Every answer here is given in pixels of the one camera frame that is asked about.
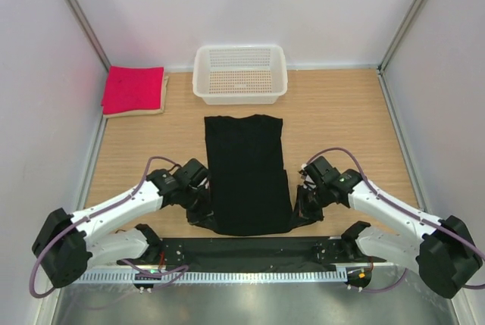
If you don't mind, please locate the black t-shirt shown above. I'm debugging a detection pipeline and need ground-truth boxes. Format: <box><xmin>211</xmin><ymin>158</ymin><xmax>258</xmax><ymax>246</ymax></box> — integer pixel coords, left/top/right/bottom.
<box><xmin>189</xmin><ymin>114</ymin><xmax>315</xmax><ymax>237</ymax></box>

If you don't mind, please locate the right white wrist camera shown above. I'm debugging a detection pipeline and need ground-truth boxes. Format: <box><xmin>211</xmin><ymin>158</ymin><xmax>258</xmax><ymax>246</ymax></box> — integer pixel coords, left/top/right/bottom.
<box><xmin>299</xmin><ymin>164</ymin><xmax>316</xmax><ymax>189</ymax></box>

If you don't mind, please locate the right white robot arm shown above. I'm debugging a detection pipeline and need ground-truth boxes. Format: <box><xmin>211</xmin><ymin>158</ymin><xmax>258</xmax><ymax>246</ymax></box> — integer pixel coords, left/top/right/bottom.
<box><xmin>296</xmin><ymin>156</ymin><xmax>483</xmax><ymax>299</ymax></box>

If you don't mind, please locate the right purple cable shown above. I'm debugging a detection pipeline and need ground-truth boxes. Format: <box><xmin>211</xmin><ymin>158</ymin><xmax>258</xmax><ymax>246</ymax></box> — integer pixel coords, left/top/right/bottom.
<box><xmin>302</xmin><ymin>146</ymin><xmax>485</xmax><ymax>294</ymax></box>

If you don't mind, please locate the white perforated plastic basket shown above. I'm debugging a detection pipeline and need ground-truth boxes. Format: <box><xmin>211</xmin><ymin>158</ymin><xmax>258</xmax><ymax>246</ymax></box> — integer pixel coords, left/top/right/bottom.
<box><xmin>192</xmin><ymin>45</ymin><xmax>288</xmax><ymax>105</ymax></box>

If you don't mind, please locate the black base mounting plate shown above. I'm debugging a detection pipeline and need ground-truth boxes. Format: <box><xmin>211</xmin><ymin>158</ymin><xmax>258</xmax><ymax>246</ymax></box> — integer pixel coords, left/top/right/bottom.
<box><xmin>117</xmin><ymin>236</ymin><xmax>388</xmax><ymax>273</ymax></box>

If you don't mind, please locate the folded pink t-shirt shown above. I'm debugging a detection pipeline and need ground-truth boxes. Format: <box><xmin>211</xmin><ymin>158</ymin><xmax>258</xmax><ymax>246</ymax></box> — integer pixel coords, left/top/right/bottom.
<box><xmin>101</xmin><ymin>66</ymin><xmax>164</xmax><ymax>117</ymax></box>

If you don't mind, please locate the folded beige t-shirt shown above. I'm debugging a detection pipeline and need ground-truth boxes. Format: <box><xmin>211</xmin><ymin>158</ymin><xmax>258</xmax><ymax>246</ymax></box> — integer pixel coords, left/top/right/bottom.
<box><xmin>102</xmin><ymin>77</ymin><xmax>168</xmax><ymax>118</ymax></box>

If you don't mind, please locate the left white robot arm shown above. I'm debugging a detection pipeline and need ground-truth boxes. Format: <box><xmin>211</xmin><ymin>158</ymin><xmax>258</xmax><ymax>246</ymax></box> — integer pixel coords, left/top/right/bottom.
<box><xmin>30</xmin><ymin>158</ymin><xmax>213</xmax><ymax>297</ymax></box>

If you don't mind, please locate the white slotted cable duct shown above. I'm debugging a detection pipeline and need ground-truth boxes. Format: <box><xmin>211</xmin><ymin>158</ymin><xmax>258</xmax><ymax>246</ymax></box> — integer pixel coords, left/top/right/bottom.
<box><xmin>74</xmin><ymin>267</ymin><xmax>348</xmax><ymax>285</ymax></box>

